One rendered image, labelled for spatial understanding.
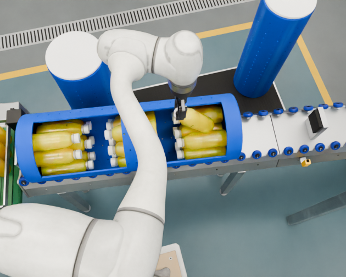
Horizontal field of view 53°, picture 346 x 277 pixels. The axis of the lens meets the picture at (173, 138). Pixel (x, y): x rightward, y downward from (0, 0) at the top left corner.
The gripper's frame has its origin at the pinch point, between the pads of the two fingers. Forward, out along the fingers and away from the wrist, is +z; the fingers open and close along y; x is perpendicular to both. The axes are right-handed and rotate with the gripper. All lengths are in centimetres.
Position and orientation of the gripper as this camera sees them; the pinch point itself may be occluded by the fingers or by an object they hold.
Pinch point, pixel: (179, 109)
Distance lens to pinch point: 126.8
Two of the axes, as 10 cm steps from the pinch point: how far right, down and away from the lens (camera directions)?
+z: -0.2, 3.4, 9.4
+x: -9.9, 1.1, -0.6
